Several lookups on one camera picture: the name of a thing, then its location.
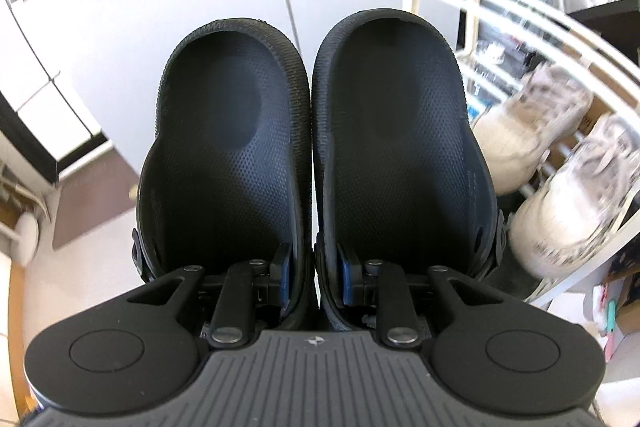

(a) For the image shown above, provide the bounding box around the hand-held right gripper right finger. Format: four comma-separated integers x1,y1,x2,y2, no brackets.
337,252,506,350

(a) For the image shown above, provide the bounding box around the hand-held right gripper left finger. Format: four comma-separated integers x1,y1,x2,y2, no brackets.
127,243,296,350

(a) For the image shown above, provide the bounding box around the dark grey buckle clog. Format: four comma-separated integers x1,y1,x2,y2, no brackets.
312,8,506,333
131,18,313,333

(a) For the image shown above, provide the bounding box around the plain white sneaker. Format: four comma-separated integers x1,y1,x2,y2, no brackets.
472,62,596,195

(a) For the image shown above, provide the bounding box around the floral print white sneaker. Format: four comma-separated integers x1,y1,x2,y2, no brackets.
507,114,640,278

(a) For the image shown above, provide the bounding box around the brown doormat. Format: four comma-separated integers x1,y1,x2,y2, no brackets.
52,166,142,253

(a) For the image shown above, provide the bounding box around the white floor fan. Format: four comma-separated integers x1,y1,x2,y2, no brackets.
0,162,51,268

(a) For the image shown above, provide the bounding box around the black flat board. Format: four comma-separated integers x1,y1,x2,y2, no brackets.
567,0,640,75

